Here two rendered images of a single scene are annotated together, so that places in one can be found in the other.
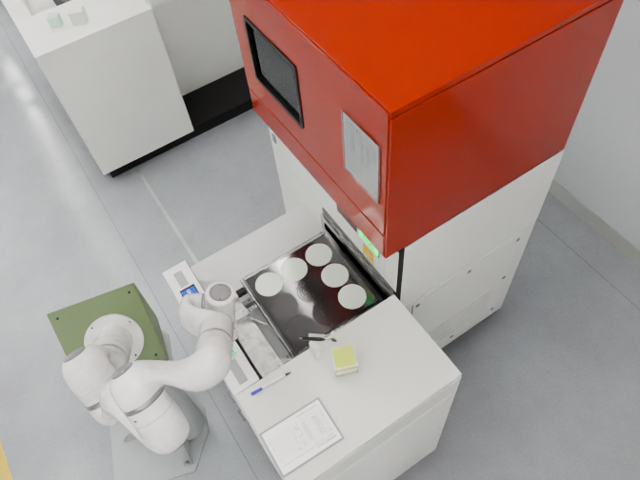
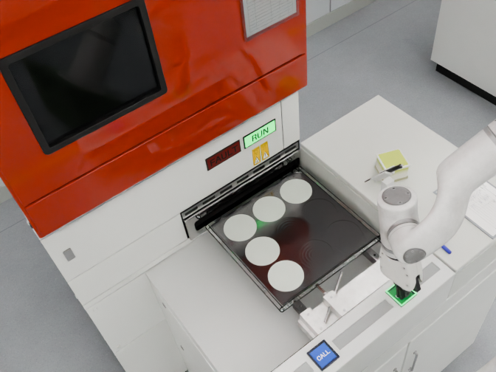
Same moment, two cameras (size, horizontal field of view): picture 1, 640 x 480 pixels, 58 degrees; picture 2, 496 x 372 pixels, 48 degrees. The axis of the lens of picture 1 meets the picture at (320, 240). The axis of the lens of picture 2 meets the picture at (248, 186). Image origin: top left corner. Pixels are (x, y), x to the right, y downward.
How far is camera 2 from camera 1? 1.63 m
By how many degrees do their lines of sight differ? 53
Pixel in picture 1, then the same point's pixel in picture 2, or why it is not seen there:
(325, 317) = (325, 212)
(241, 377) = (429, 270)
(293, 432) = (479, 207)
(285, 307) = (317, 253)
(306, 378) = not seen: hidden behind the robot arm
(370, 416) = (439, 151)
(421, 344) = (354, 120)
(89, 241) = not seen: outside the picture
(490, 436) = not seen: hidden behind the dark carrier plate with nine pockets
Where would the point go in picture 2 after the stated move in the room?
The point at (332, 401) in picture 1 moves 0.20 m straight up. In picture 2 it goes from (433, 180) to (445, 131)
